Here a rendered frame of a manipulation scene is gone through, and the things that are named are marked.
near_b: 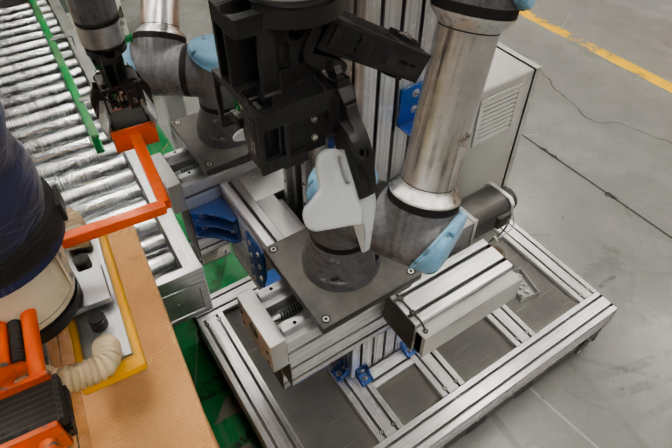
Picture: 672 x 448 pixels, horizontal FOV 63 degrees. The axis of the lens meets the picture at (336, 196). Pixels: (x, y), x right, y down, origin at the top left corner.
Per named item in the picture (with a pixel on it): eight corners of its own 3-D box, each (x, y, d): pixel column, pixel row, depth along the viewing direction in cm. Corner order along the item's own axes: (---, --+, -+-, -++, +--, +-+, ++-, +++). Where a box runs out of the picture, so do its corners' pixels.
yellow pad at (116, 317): (52, 248, 107) (43, 231, 104) (105, 230, 110) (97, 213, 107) (85, 397, 86) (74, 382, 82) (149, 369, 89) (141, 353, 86)
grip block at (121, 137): (108, 131, 116) (101, 111, 113) (149, 119, 119) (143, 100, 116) (117, 154, 111) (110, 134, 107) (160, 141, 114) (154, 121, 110)
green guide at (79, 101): (25, -8, 302) (18, -24, 296) (45, -12, 306) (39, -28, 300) (97, 154, 204) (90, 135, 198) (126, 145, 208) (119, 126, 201)
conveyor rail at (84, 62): (51, 14, 316) (38, -18, 302) (60, 12, 318) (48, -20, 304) (195, 307, 174) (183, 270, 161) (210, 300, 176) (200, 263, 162)
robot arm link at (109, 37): (70, 15, 96) (118, 5, 98) (78, 39, 99) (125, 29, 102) (78, 34, 91) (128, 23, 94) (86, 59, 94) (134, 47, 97)
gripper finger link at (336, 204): (315, 275, 44) (274, 166, 42) (375, 244, 46) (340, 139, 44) (333, 283, 41) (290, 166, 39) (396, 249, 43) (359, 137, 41)
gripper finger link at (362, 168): (338, 198, 44) (302, 95, 42) (356, 190, 45) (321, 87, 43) (367, 202, 40) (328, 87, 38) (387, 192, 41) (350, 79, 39)
